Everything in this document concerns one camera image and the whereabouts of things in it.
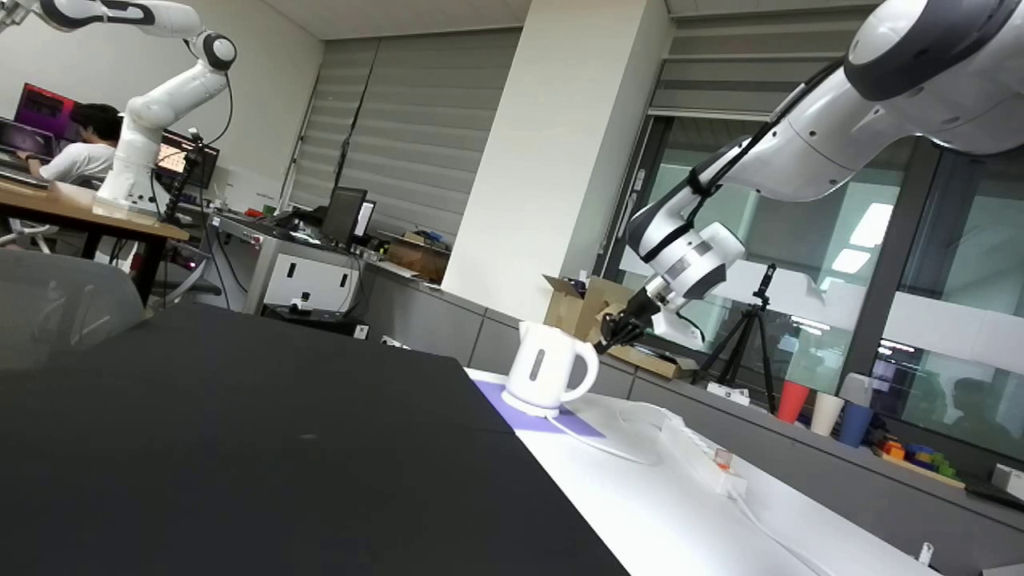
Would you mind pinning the white cabinet drawer unit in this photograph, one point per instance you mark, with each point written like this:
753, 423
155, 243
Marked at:
313, 278

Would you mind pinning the cardboard box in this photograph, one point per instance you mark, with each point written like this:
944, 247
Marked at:
579, 306

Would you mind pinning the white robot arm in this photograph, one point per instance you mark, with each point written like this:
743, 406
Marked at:
947, 70

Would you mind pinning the purple paper sheet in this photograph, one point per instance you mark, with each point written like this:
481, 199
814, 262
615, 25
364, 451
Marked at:
563, 419

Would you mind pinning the seated person dark hair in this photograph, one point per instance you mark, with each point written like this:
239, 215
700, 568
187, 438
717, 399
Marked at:
83, 162

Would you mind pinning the black table mat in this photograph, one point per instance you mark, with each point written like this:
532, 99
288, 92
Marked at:
209, 441

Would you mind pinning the black camera tripod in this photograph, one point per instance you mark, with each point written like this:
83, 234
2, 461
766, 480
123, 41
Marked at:
727, 353

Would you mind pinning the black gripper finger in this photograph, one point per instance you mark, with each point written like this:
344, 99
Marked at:
615, 331
643, 306

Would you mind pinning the clear plastic tray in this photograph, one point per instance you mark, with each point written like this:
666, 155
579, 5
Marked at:
687, 479

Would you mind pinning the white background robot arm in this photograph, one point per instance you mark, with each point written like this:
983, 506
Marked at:
155, 109

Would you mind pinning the wooden desk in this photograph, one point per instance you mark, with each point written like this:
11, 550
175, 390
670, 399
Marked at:
98, 219

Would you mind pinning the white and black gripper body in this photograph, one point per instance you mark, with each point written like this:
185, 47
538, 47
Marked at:
689, 266

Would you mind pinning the white cup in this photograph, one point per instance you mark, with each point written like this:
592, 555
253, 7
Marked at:
827, 406

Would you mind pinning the white electric kettle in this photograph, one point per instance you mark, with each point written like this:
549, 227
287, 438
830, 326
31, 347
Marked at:
549, 368

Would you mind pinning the red cup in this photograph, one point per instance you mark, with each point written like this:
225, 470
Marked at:
792, 402

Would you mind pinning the blue cup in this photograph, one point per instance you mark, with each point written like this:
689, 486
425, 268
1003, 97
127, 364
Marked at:
851, 427

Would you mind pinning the black computer monitor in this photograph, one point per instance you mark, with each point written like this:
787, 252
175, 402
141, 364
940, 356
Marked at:
344, 215

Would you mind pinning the grey office chair back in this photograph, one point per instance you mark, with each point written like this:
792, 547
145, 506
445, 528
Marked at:
51, 306

